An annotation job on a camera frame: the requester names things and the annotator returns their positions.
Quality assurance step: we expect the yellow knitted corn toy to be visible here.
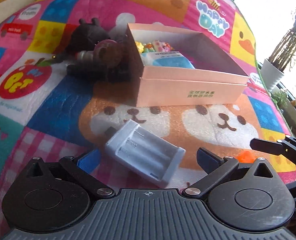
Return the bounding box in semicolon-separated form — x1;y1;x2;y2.
135;41;155;53

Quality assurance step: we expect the potted palm white pot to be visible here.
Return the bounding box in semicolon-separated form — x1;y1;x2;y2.
260;16;296;93

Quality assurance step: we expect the blue white tissue pack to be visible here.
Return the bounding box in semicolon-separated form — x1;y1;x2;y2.
140;51;195;69

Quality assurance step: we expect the orange knitted toy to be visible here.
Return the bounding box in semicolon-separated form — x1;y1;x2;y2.
236;151;256;163

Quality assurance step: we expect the colourful cartoon play mat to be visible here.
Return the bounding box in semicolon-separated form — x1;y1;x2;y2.
0;0;290;237

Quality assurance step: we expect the pink cardboard box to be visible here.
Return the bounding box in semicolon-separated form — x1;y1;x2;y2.
127;23;249;107

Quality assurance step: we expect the white battery charger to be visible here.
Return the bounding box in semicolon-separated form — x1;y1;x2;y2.
104;120;186;188

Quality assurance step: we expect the black plush cat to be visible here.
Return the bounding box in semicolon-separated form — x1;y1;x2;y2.
64;17;110;55

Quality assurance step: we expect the small potted plant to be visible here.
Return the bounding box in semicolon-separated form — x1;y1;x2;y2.
272;89;289;109

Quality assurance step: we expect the black roll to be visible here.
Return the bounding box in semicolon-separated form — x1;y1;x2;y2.
66;63;131;82

